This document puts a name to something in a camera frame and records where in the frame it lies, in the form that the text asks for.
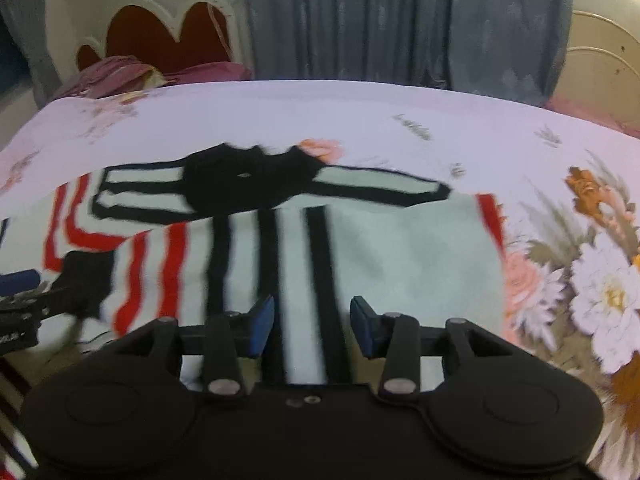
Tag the pink pillow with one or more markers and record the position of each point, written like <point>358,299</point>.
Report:
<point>150,74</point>

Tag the grey-blue curtain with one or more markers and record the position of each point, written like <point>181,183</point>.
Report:
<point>400,20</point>

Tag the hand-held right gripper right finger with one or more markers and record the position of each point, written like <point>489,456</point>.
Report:
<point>361,327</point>

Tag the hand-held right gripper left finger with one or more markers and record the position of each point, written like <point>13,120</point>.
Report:
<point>261,324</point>

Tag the red headboard with white trim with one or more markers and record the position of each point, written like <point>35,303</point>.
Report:
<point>165,35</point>

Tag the floral bed sheet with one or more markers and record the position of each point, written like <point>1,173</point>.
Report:
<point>350,115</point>

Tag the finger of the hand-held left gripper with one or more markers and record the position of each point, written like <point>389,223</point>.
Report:
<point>20,281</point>

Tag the cream wardrobe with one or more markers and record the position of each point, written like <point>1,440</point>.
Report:
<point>600,50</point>

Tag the black red striped white sweater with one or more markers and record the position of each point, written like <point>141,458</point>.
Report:
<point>400,260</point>

